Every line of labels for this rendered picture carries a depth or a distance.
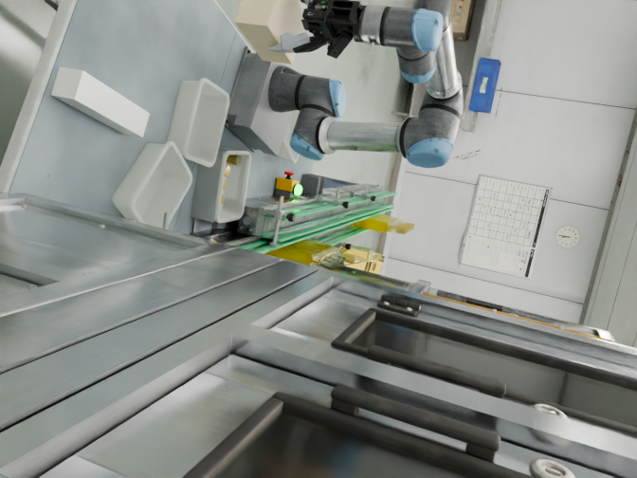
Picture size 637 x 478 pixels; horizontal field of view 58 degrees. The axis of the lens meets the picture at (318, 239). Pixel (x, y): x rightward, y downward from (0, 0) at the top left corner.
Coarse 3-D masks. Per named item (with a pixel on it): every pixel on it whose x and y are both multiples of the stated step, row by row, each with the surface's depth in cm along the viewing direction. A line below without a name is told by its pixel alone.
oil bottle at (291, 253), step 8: (280, 248) 199; (288, 248) 199; (296, 248) 200; (280, 256) 200; (288, 256) 199; (296, 256) 198; (304, 256) 196; (312, 256) 196; (320, 256) 198; (304, 264) 197; (312, 264) 196
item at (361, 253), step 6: (354, 246) 278; (348, 252) 276; (354, 252) 275; (360, 252) 274; (366, 252) 273; (372, 252) 273; (360, 258) 274; (366, 258) 273; (372, 258) 273; (378, 258) 273; (384, 258) 274
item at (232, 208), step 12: (240, 168) 188; (228, 180) 190; (240, 180) 189; (228, 192) 190; (240, 192) 189; (216, 204) 174; (228, 204) 191; (240, 204) 190; (216, 216) 175; (228, 216) 184; (240, 216) 189
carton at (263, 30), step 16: (256, 0) 118; (272, 0) 117; (288, 0) 122; (240, 16) 118; (256, 16) 117; (272, 16) 117; (288, 16) 124; (256, 32) 120; (272, 32) 119; (256, 48) 128
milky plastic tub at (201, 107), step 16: (208, 80) 157; (192, 96) 155; (208, 96) 170; (224, 96) 168; (176, 112) 157; (192, 112) 154; (208, 112) 170; (224, 112) 169; (176, 128) 156; (192, 128) 168; (208, 128) 170; (176, 144) 156; (192, 144) 170; (208, 144) 170; (192, 160) 159; (208, 160) 169
